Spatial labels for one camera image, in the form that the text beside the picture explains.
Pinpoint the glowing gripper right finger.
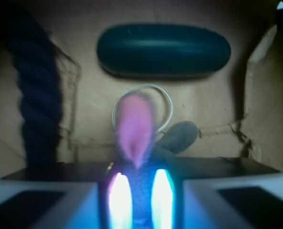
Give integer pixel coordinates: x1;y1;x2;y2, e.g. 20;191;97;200
151;168;254;229

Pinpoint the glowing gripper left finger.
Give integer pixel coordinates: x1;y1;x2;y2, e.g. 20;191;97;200
29;172;132;229

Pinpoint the gray plush bunny toy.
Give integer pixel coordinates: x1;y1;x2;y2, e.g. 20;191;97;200
116;93;199;229

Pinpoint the brown paper bag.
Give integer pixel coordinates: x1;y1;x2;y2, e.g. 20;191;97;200
0;0;283;177

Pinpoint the dark green oval case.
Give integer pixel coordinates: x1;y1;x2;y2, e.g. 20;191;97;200
96;23;232;80

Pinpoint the white loop ring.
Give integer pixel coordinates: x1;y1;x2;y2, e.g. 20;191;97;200
111;83;174;135

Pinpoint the navy blue twisted rope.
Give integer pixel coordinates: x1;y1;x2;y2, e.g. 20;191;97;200
3;9;63;167

